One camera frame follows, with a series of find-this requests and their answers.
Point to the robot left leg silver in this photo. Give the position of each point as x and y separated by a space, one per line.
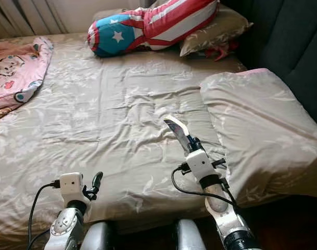
100 239

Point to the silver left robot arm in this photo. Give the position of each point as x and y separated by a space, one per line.
64 232

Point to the dark grey upholstered headboard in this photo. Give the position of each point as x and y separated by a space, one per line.
283 41

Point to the robot leg silver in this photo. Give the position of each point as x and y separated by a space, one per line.
190 238
100 239

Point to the small red fabric item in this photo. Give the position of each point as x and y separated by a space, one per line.
219 52

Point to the pink cartoon print quilt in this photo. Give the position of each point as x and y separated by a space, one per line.
15 73

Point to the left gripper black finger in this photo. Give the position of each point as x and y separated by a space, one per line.
98 179

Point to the pale pleated curtain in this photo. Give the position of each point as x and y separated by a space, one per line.
17 13

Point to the small beige floral pillow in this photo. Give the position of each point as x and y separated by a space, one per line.
223 30

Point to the large beige floral pillow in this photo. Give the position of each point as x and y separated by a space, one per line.
262 125

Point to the bed with beige floral sheet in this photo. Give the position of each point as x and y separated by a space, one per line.
116 120

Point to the red white blue star pillow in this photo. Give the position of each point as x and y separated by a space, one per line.
168 23

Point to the robot right leg silver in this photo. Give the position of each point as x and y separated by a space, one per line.
190 238

